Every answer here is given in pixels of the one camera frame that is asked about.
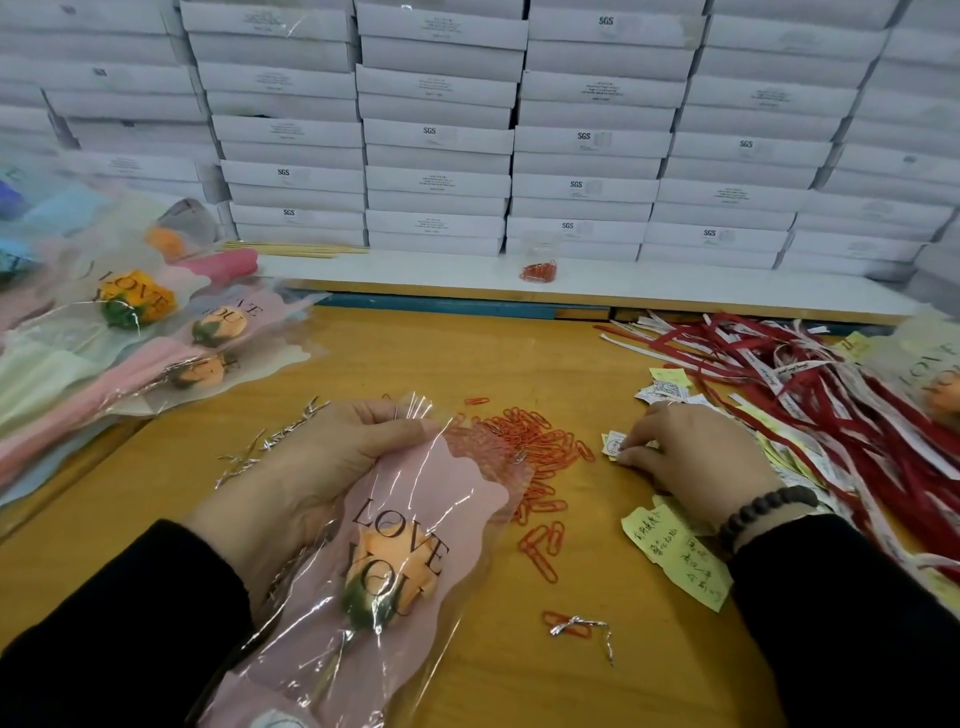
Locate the pile of silver twist ties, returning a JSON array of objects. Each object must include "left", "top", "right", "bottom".
[{"left": 210, "top": 394, "right": 335, "bottom": 492}]

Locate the person's right forearm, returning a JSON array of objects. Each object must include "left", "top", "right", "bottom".
[{"left": 732, "top": 510, "right": 960, "bottom": 728}]

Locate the pile of orange paper clips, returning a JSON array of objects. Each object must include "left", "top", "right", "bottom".
[{"left": 462, "top": 394, "right": 620, "bottom": 665}]

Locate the pink orange flower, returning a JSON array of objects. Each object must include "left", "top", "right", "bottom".
[{"left": 199, "top": 394, "right": 534, "bottom": 728}]

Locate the black bead bracelet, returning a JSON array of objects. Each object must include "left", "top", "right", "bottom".
[{"left": 715, "top": 483, "right": 821, "bottom": 560}]

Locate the pile of yellow white tags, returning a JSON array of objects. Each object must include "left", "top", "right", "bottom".
[{"left": 600, "top": 333, "right": 960, "bottom": 614}]

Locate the person's left hand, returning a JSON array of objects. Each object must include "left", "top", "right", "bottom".
[{"left": 187, "top": 397, "right": 432, "bottom": 602}]

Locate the wooden sticks bundle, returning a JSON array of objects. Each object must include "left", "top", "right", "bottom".
[{"left": 240, "top": 243, "right": 371, "bottom": 260}]

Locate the wall of stacked white boxes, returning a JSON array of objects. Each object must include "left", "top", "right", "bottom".
[{"left": 0, "top": 0, "right": 960, "bottom": 287}]

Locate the person's left forearm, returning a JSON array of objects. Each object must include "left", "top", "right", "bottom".
[{"left": 0, "top": 517, "right": 257, "bottom": 728}]

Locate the long white board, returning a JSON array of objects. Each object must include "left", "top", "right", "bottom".
[{"left": 262, "top": 247, "right": 924, "bottom": 327}]

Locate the small bag of red clips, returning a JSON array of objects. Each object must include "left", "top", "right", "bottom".
[{"left": 519, "top": 244, "right": 560, "bottom": 287}]

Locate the person's right hand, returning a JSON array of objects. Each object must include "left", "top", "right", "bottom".
[{"left": 615, "top": 402, "right": 785, "bottom": 530}]

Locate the slanted stack of white boxes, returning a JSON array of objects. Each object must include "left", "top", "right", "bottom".
[{"left": 907, "top": 225, "right": 960, "bottom": 317}]

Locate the pile of flowers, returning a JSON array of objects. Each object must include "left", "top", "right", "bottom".
[{"left": 0, "top": 150, "right": 324, "bottom": 504}]

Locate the pile of red ribbons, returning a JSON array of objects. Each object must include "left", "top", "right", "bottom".
[{"left": 600, "top": 312, "right": 960, "bottom": 587}]

